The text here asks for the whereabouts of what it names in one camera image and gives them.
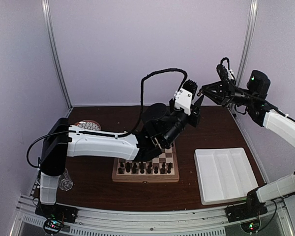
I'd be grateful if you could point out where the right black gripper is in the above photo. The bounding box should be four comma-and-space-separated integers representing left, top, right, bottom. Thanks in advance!
201, 79, 256, 107

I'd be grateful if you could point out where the wooden chess board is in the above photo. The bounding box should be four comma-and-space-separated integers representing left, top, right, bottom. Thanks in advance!
112, 145, 179, 183

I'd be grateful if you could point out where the dark king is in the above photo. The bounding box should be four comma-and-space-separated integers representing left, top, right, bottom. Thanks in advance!
140, 162, 146, 174

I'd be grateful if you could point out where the dark queen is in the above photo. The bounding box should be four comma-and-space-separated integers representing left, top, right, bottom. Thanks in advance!
132, 166, 137, 174

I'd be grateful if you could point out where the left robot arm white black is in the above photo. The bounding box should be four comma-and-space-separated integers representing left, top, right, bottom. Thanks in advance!
30, 96, 204, 218

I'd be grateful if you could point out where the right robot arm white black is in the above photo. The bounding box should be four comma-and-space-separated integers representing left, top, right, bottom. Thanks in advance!
201, 65, 295, 217

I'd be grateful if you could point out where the white plastic compartment tray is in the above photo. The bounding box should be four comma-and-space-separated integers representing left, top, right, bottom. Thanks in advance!
194, 147, 258, 206

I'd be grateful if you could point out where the patterned ceramic plate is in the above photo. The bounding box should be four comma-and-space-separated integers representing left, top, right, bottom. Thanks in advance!
74, 119, 101, 131

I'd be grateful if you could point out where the clear drinking glass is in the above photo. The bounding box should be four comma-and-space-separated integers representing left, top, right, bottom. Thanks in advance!
59, 168, 73, 191

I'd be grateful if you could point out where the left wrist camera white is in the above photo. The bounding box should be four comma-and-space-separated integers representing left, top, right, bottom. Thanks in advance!
174, 80, 198, 116

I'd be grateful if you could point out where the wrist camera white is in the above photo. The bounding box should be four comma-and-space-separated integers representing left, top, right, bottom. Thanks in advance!
174, 80, 198, 116
216, 57, 236, 85

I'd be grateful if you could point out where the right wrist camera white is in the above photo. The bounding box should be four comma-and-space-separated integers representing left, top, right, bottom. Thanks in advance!
216, 57, 236, 85

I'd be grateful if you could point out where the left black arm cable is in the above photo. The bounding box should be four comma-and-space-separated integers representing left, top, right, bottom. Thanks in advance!
26, 68, 189, 168

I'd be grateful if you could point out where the right aluminium frame post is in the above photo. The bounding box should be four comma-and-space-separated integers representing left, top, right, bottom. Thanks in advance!
234, 0, 259, 86

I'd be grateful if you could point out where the aluminium frame post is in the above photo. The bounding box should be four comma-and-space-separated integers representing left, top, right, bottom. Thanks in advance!
41, 0, 73, 110
234, 0, 259, 86

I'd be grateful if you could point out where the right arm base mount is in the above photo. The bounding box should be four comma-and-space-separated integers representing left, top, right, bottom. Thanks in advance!
225, 204, 268, 223

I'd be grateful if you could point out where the front aluminium rail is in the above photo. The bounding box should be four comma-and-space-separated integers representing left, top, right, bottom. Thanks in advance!
11, 194, 293, 236

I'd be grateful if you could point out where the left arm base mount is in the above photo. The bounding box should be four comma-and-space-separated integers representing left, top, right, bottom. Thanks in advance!
32, 197, 78, 223

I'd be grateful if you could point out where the left aluminium frame post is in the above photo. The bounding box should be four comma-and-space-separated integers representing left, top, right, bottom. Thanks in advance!
41, 0, 73, 110

